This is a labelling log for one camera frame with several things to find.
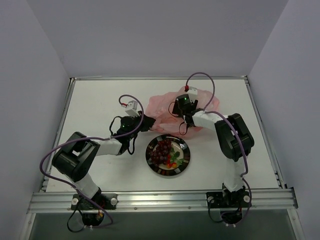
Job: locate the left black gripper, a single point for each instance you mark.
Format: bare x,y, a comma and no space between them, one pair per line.
146,121

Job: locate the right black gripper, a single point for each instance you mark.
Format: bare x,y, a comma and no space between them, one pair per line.
178,107

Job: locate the pink plastic bag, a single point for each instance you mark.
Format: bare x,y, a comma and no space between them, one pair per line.
159,106

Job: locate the dark red grape bunch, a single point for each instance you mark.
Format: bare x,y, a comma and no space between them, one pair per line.
161,153

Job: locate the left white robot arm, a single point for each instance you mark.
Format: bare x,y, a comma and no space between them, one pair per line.
75,159

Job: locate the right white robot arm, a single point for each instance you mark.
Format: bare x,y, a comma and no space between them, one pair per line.
234,137

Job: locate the black rimmed ceramic plate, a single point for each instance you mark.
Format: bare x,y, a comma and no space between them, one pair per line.
180,156

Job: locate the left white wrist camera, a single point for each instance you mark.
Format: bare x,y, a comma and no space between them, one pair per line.
131,108

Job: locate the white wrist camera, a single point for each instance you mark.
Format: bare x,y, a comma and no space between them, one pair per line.
131,108
191,91

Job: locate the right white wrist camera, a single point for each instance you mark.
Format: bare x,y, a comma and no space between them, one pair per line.
191,91

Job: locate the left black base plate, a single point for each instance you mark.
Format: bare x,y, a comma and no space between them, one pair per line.
108,201

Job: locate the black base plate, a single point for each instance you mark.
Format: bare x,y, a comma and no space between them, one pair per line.
225,199
108,201

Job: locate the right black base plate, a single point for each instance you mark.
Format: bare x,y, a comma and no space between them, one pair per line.
225,199

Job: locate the aluminium front rail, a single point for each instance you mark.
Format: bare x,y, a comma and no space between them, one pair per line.
162,201

